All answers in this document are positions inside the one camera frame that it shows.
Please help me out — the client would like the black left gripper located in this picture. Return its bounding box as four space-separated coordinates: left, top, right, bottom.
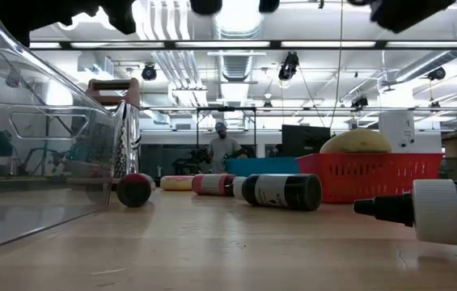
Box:
189 0 223 16

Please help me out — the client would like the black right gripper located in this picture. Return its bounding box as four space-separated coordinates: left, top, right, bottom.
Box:
258 0 281 14

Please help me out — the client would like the orange frosted toy donut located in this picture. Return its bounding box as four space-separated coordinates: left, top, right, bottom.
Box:
319 128 393 155

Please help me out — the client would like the pink food colouring bottle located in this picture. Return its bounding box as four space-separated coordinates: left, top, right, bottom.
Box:
192 173 238 197
115 172 157 209

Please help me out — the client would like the pink frosted toy donut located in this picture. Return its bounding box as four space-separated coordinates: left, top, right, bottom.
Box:
159 175 196 192

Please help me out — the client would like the black food colouring bottle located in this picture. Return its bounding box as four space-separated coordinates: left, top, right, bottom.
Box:
352 169 457 259
232 173 324 212

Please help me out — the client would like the clear plastic bin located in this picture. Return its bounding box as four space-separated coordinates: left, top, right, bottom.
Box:
0 0 143 258

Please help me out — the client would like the black overhead light bar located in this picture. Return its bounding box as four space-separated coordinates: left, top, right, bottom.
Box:
28 39 457 51

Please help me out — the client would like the black round ceiling spotlight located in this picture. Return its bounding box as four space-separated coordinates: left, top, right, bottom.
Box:
140 61 159 82

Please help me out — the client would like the black ceiling fixture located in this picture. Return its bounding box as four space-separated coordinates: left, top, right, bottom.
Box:
427 65 447 82
350 95 370 111

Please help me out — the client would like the black monitor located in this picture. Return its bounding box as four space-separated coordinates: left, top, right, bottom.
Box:
281 124 333 158

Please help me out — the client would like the person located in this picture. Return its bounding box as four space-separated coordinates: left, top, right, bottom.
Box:
207 120 245 175

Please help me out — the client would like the teal plastic bin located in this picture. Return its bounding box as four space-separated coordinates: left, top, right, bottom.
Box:
224 157 302 177

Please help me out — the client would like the red plastic basket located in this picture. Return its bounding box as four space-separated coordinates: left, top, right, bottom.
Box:
295 152 444 205

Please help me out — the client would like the silver ventilation duct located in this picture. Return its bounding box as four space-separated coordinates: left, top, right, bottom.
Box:
210 0 268 84

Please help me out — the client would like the black ceiling camera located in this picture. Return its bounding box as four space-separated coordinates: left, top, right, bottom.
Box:
277 51 301 82

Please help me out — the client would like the thin black hanging cable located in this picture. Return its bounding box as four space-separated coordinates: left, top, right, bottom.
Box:
328 0 345 130

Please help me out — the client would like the black metal stand frame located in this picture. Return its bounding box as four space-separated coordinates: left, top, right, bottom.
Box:
194 105 258 175

